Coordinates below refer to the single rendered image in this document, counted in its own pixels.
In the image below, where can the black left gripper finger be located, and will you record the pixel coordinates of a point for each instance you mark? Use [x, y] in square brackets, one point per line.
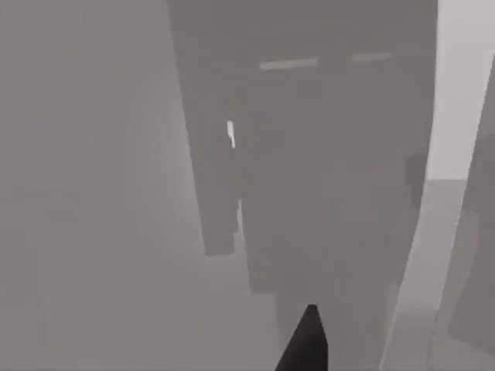
[307, 344]

